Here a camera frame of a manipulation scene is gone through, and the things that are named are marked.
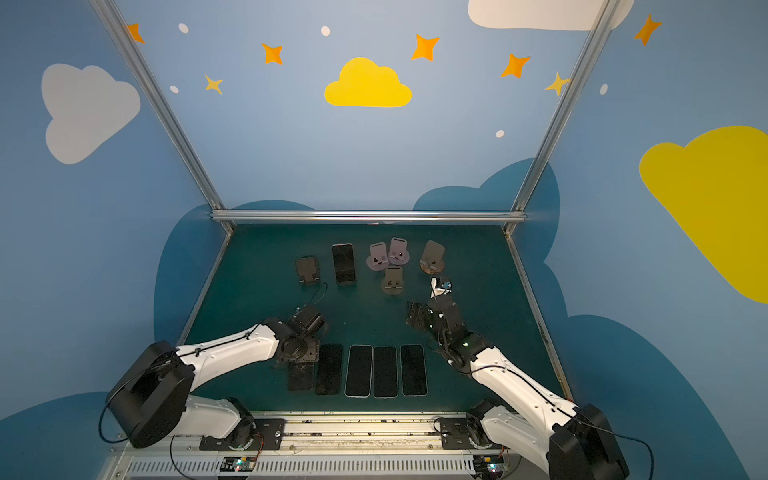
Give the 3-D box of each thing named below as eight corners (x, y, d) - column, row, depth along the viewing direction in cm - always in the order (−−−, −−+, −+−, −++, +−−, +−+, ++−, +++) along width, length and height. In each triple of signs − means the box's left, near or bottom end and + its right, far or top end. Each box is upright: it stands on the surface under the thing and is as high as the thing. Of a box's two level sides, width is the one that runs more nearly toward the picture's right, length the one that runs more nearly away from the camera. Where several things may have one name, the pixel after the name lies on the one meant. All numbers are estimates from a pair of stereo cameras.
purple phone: (334, 284, 105) (329, 261, 95) (336, 266, 110) (332, 243, 100) (356, 284, 105) (353, 261, 95) (357, 267, 110) (355, 243, 100)
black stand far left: (299, 286, 104) (294, 274, 99) (298, 269, 109) (294, 257, 103) (320, 283, 105) (316, 271, 100) (318, 266, 110) (315, 254, 105)
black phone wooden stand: (372, 398, 82) (372, 396, 80) (373, 349, 91) (373, 346, 89) (398, 398, 82) (398, 396, 80) (397, 349, 91) (397, 346, 90)
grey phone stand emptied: (369, 273, 109) (368, 257, 102) (365, 261, 113) (364, 245, 106) (387, 269, 110) (387, 253, 103) (383, 258, 114) (384, 242, 107)
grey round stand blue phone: (381, 294, 105) (381, 279, 98) (381, 281, 109) (381, 266, 102) (402, 294, 105) (403, 279, 98) (401, 281, 109) (402, 266, 102)
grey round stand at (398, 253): (388, 264, 112) (388, 249, 105) (388, 252, 115) (388, 237, 108) (407, 264, 112) (408, 249, 105) (406, 253, 115) (408, 237, 109)
